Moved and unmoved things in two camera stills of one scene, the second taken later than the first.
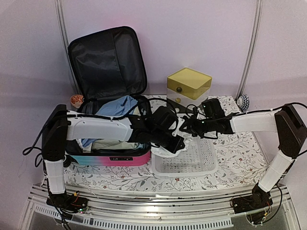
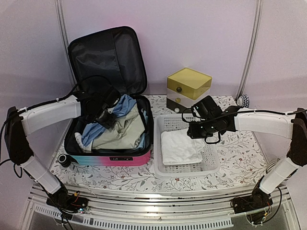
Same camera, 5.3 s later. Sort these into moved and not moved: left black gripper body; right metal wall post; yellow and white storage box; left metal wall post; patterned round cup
Moved: left black gripper body
Not moved: left metal wall post; right metal wall post; yellow and white storage box; patterned round cup
